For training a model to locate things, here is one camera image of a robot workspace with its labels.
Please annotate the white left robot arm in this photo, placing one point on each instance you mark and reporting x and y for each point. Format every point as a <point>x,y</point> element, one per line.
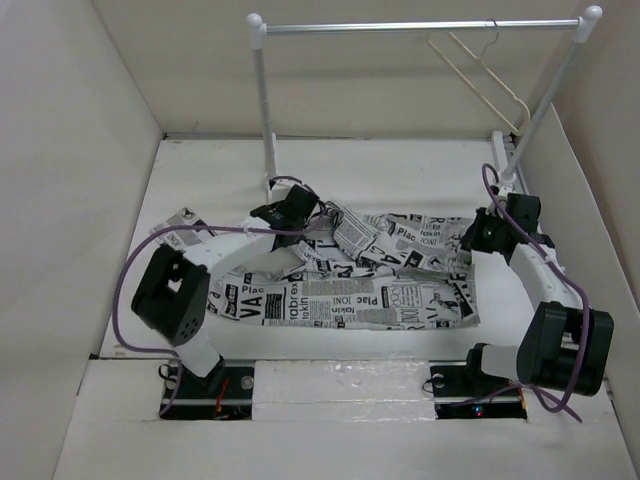
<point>172,295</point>

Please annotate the white metal clothes rack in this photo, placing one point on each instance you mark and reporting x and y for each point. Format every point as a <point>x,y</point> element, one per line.
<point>373,79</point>

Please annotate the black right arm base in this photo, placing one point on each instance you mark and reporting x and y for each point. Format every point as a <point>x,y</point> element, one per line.
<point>460,390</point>

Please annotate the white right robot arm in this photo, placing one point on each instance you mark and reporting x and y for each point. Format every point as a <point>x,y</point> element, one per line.
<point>566,345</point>

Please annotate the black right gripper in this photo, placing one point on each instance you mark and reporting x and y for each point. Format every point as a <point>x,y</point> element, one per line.
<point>471,238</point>

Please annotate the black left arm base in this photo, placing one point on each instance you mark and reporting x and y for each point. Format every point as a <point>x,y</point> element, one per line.
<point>233,400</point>

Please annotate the newspaper print trousers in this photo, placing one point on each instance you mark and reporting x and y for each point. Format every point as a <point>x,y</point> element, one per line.
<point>356,271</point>

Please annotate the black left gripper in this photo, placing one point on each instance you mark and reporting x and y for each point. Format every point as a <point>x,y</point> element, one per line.
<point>301,237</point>

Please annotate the beige clothes hanger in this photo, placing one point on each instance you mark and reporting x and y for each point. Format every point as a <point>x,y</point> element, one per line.
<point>497,93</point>

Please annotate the aluminium rail right side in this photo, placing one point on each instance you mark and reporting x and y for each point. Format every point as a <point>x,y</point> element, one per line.
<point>512,174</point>

